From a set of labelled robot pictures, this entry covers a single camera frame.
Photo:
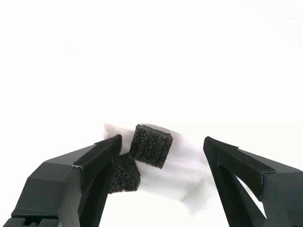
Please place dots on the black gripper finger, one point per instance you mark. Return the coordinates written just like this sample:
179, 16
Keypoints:
284, 196
52, 189

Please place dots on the black foam cube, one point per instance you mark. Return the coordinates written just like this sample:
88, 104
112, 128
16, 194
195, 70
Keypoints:
151, 146
125, 176

